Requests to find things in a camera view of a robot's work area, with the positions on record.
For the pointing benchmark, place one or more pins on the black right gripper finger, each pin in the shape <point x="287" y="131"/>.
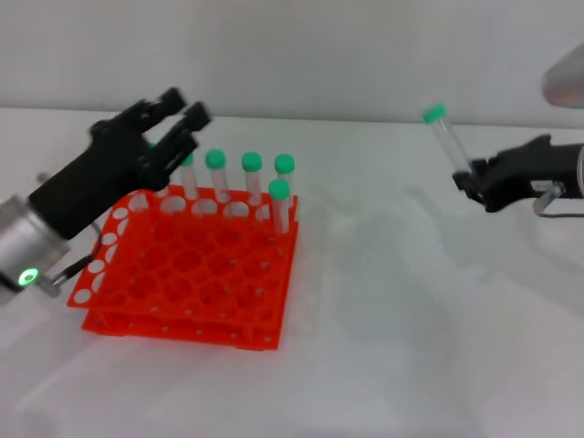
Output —
<point x="480" y="165"/>
<point x="467" y="182"/>

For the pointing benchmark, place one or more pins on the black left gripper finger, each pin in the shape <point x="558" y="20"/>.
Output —
<point x="169" y="102"/>
<point x="194" y="116"/>

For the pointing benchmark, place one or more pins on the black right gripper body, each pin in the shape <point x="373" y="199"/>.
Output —
<point x="524" y="173"/>

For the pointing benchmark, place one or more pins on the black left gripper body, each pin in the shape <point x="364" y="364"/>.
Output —
<point x="100" y="173"/>

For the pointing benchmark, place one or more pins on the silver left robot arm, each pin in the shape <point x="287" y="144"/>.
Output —
<point x="23" y="246"/>

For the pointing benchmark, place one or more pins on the orange test tube rack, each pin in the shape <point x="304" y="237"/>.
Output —
<point x="137" y="255"/>

